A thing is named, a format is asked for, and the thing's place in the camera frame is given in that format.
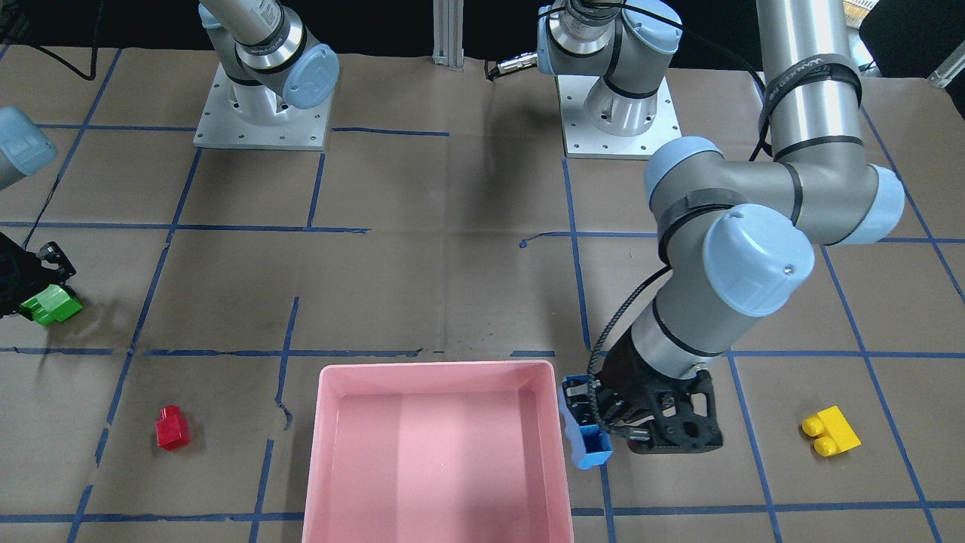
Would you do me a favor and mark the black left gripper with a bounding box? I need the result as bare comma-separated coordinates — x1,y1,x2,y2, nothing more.
562,334,724,455

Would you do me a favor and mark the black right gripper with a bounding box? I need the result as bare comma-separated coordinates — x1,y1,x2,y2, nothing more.
1,234,77,317

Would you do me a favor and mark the blue toy block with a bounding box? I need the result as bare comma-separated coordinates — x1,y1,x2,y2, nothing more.
557,374,613,470

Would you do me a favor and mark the green toy block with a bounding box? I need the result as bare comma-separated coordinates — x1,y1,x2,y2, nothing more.
20,284,83,326

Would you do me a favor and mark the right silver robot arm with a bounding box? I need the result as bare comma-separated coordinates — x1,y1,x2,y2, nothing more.
1,1,340,324

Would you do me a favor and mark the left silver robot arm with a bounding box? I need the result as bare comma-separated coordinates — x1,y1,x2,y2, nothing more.
558,1,905,470

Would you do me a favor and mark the pink plastic box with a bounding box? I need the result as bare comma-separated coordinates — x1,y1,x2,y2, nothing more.
301,360,574,542

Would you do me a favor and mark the red toy block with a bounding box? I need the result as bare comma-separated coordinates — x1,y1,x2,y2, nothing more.
155,405,191,451

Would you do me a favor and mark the yellow toy block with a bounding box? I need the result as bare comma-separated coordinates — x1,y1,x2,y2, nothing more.
800,405,862,458

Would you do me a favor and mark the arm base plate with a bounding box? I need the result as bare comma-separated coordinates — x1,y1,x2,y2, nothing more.
193,66,334,152
556,75,682,161

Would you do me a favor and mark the aluminium frame post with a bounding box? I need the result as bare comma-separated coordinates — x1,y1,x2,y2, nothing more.
431,0,464,72

